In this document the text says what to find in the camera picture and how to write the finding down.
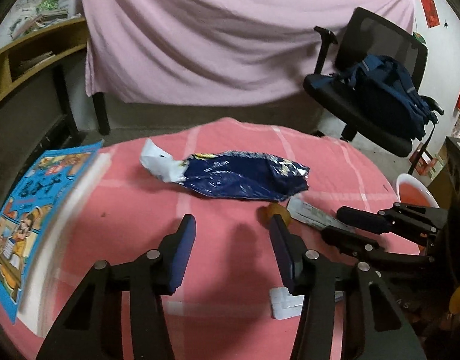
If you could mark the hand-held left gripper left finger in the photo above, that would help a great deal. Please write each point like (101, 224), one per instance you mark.
(183, 247)

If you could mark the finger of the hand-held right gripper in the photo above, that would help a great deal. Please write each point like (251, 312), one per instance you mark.
(346, 238)
(361, 217)

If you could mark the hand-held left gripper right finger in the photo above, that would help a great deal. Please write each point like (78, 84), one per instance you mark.
(282, 247)

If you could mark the white printed paper wrapper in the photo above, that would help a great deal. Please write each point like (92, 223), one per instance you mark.
(308, 212)

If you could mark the white basin with orange inside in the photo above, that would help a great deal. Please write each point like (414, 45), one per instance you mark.
(413, 191)

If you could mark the small orange round object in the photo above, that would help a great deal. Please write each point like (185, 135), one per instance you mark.
(269, 212)

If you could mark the pink checked tablecloth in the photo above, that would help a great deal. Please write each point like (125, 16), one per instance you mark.
(222, 270)

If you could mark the small white packet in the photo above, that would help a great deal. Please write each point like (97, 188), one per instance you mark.
(282, 305)

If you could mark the dark blue snack bag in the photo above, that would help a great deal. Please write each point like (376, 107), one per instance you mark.
(237, 176)

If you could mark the crumpled white wrapper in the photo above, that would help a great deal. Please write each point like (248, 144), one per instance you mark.
(158, 163)

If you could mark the dark cabinet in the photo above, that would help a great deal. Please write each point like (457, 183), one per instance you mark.
(458, 165)

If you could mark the dark blue backpack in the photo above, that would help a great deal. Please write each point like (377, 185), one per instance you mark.
(383, 97)

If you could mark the black metal leg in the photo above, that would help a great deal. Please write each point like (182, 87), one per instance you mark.
(101, 114)

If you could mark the blue cartoon cover book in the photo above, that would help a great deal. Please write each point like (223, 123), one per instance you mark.
(27, 210)

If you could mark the black office chair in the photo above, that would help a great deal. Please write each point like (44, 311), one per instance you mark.
(383, 33)

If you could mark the pink hanging cloth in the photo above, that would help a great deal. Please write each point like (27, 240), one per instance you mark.
(215, 37)

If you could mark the papers in shelf compartment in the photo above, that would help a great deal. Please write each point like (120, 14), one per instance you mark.
(35, 60)

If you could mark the wooden shelf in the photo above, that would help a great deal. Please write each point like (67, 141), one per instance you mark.
(46, 35)

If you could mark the stack of books and papers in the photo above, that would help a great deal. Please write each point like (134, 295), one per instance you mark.
(38, 20)

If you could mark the green wall ornament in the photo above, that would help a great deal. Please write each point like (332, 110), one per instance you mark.
(418, 37)

